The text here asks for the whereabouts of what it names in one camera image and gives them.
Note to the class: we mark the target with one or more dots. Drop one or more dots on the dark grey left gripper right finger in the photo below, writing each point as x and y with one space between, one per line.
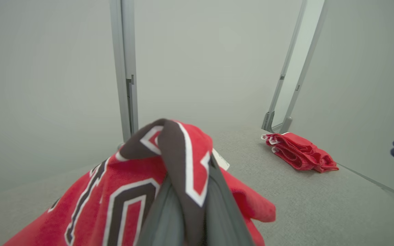
222 212

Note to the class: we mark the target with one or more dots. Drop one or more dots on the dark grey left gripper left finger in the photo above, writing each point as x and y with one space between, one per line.
162 218

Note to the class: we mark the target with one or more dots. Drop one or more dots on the red white basketball jersey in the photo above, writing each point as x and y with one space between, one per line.
91 212

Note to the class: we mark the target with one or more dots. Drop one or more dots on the stack of red jerseys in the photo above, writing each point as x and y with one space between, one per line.
299 152

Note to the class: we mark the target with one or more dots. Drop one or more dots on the grey metal corner partition frame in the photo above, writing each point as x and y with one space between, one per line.
287 68

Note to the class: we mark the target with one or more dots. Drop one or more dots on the grey metal partition post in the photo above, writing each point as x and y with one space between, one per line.
123 51

